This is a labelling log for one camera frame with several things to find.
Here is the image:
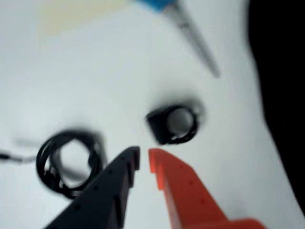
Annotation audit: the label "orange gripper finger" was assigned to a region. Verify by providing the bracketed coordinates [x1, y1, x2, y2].
[148, 147, 268, 229]

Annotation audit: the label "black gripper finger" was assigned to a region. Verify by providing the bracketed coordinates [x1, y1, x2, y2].
[44, 146, 141, 229]

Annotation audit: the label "beige masking tape patch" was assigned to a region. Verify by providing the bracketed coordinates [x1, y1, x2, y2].
[38, 0, 134, 37]

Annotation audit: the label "black braided USB cable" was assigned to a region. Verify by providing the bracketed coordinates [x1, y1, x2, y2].
[0, 130, 106, 200]

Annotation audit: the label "black ring-shaped device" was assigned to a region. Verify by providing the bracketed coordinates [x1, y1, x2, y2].
[145, 104, 201, 146]

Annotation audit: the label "blue handled scissors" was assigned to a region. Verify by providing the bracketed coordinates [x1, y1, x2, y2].
[137, 0, 221, 78]

